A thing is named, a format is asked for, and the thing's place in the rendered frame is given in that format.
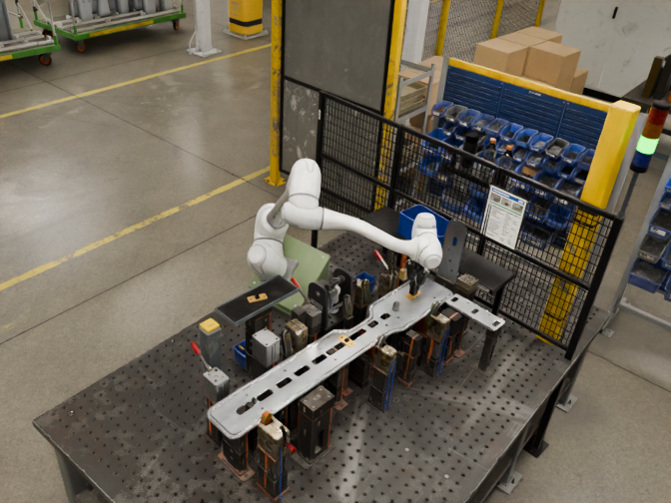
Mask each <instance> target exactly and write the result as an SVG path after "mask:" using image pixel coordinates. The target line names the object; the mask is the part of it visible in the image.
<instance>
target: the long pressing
mask: <svg viewBox="0 0 671 503"><path fill-rule="evenodd" d="M409 288H410V286H409V281H407V282H405V283H404V284H402V285H401V286H399V287H397V288H396V289H394V290H393V291H391V292H389V293H388V294H386V295H385V296H383V297H381V298H380V299H378V300H377V301H375V302H373V303H372V304H370V305H369V307H368V318H367V319H366V320H364V321H363V322H361V323H360V324H358V325H357V326H355V327H353V328H352V329H335V330H332V331H331V332H329V333H327V334H326V335H324V336H323V337H321V338H319V339H318V340H316V341H315V342H313V343H311V344H310V345H308V346H307V347H305V348H303V349H302V350H300V351H299V352H297V353H295V354H294V355H292V356H291V357H289V358H287V359H286V360H284V361H283V362H281V363H279V364H278V365H276V366H275V367H273V368H272V369H270V370H268V371H267V372H265V373H264V374H262V375H260V376H259V377H257V378H256V379H254V380H252V381H251V382H249V383H248V384H246V385H244V386H243V387H241V388H240V389H238V390H236V391H235V392H233V393H232V394H230V395H228V396H227V397H225V398H224V399H222V400H220V401H219V402H217V403H216V404H214V405H212V406H211V407H210V408H209V409H208V410H207V418H208V419H209V420H210V421H211V422H212V423H213V424H214V425H215V426H216V427H217V428H218V429H219V430H220V431H221V432H222V433H223V434H224V435H225V436H227V437H228V438H230V439H239V438H241V437H243V436H244V435H245V434H247V433H248V432H250V431H251V430H253V429H254V428H256V427H257V426H258V424H259V423H260V420H261V416H262V413H264V412H265V411H266V410H269V411H270V412H271V413H272V415H275V414H276V413H277V412H279V411H280V410H282V409H283V408H285V407H286V406H288V405H289V404H291V403H292V402H293V401H295V400H296V399H298V398H299V397H301V396H302V395H304V394H305V393H307V392H308V391H309V390H311V389H312V388H314V387H315V386H317V385H318V384H320V383H321V382H323V381H324V380H325V379H327V378H328V377H330V376H331V375H333V374H334V373H336V372H337V371H339V370H340V369H341V368H343V367H344V366H346V365H347V364H349V363H350V362H352V361H353V360H355V359H356V358H357V357H359V356H360V355H362V354H363V353H365V352H366V351H368V350H369V349H371V348H372V347H373V346H374V345H375V342H376V339H377V337H378V336H379V335H380V334H381V333H382V332H383V333H384V334H385V335H386V337H388V336H389V335H391V334H393V333H397V332H402V331H405V330H407V329H408V328H410V327H411V326H412V325H414V324H415V323H417V322H418V321H420V320H421V319H422V318H424V317H425V316H427V315H428V313H429V311H430V309H431V305H432V303H433V302H435V301H436V300H439V301H440V302H441V304H440V305H443V304H444V303H445V301H446V300H447V299H449V298H450V297H452V296H453V293H452V292H451V291H450V290H449V289H447V288H445V287H444V286H442V285H440V284H438V283H437V282H435V281H433V280H431V279H430V278H428V277H427V278H426V280H425V283H424V284H423V285H422V286H421V287H420V288H419V290H418V291H420V292H421V294H419V295H418V296H416V297H415V298H414V299H408V298H407V297H405V296H406V295H407V294H408V293H409ZM434 297H435V298H434ZM396 300H397V301H399V311H394V310H392V306H393V303H394V302H395V301H396ZM385 313H387V314H389V315H390V317H388V318H387V319H382V318H380V317H381V316H382V315H384V314H385ZM398 317H399V318H398ZM373 321H376V322H377V323H378V325H376V326H375V327H373V328H370V327H368V326H367V325H368V324H370V323H372V322H373ZM386 325H387V326H386ZM361 329H364V330H365V331H366V333H364V334H363V335H361V336H360V337H358V338H357V339H355V340H354V341H353V342H355V343H356V345H355V346H353V347H348V346H347V345H345V346H344V347H343V348H341V349H340V350H338V351H337V352H335V353H334V354H332V355H328V354H326V352H327V351H329V350H330V349H332V348H333V347H335V346H336V345H338V344H339V343H341V341H340V340H339V339H337V338H338V337H339V336H341V335H342V334H343V335H345V336H346V337H350V336H352V335H353V334H355V333H356V332H358V331H359V330H361ZM321 355H324V356H326V357H327V358H326V359H325V360H323V361H322V362H320V363H319V364H313V363H312V361H313V360H315V359H316V358H318V357H319V356H321ZM335 359H336V360H335ZM304 366H307V367H308V368H309V369H310V370H308V371H307V372H305V373H303V374H302V375H300V376H296V375H295V372H296V371H298V370H299V369H301V368H302V367H304ZM285 370H286V371H285ZM287 377H288V378H289V379H291V380H292V381H291V382H290V383H288V384H287V385H285V386H284V387H282V388H277V387H276V384H278V383H279V382H281V381H282V380H284V379H285V378H287ZM267 390H270V391H271V392H272V393H273V394H272V395H270V396H269V397H267V398H266V399H264V400H263V401H258V402H257V403H256V404H253V407H252V408H250V409H249V410H247V411H246V412H244V413H243V414H241V415H239V414H238V413H237V412H236V410H238V409H239V408H241V407H242V406H244V405H246V404H247V403H251V401H252V398H253V397H258V396H259V395H261V394H262V393H264V392H266V391H267ZM251 404H252V403H251Z"/></svg>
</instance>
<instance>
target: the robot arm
mask: <svg viewBox="0 0 671 503"><path fill-rule="evenodd" d="M320 191H321V172H320V168H319V166H318V164H317V163H316V162H315V161H313V160H310V159H300V160H298V161H296V162H295V164H294V166H293V167H292V171H291V173H290V176H289V179H288V182H287V185H286V191H285V192H284V193H283V195H282V196H281V197H280V199H279V200H278V201H277V203H276V204H266V205H263V206H262V207H261V208H260V210H259V211H258V214H257V218H256V224H255V234H254V243H253V245H252V246H251V247H250V249H249V251H248V255H247V260H248V264H249V266H250V268H251V269H252V270H253V271H254V272H255V273H256V274H257V275H259V281H267V280H269V279H270V278H272V277H274V276H276V275H278V274H280V275H281V276H283V277H284V278H286V279H287V280H290V278H291V276H292V274H293V272H294V270H295V268H296V266H297V265H298V264H299V262H298V261H297V260H296V259H290V258H287V257H285V256H284V252H283V241H284V237H285V234H286V231H287V229H288V227H289V225H291V226H293V227H296V228H300V229H305V230H320V231H323V230H348V231H352V232H355V233H357V234H359V235H361V236H364V237H366V238H368V239H370V240H372V241H374V242H376V243H378V244H380V245H382V246H384V247H386V248H388V249H390V250H392V251H395V252H400V253H403V254H406V255H408V256H409V257H410V258H411V259H408V260H406V261H405V262H406V277H407V278H408V279H409V286H410V288H409V293H412V292H413V296H415V295H417V293H418V290H419V288H420V287H421V286H422V285H423V284H424V283H425V280H426V277H427V275H428V273H429V272H430V270H427V269H428V268H429V269H432V268H436V267H437V266H439V264H440V262H441V259H442V249H441V245H440V242H439V240H438V239H437V235H436V221H435V217H434V215H432V214H430V213H421V214H418V215H417V217H416V218H415V220H414V223H413V227H412V233H411V238H412V240H411V241H402V240H398V239H396V238H394V237H392V236H390V235H388V234H386V233H384V232H382V231H381V230H379V229H377V228H375V227H373V226H371V225H369V224H368V223H366V222H364V221H362V220H359V219H357V218H354V217H351V216H348V215H344V214H340V213H337V212H334V211H331V210H328V209H325V208H320V207H319V196H320ZM411 266H412V268H411ZM423 270H424V272H423V274H422V271H423ZM416 273H417V275H416V283H415V274H416ZM421 275H422V277H421Z"/></svg>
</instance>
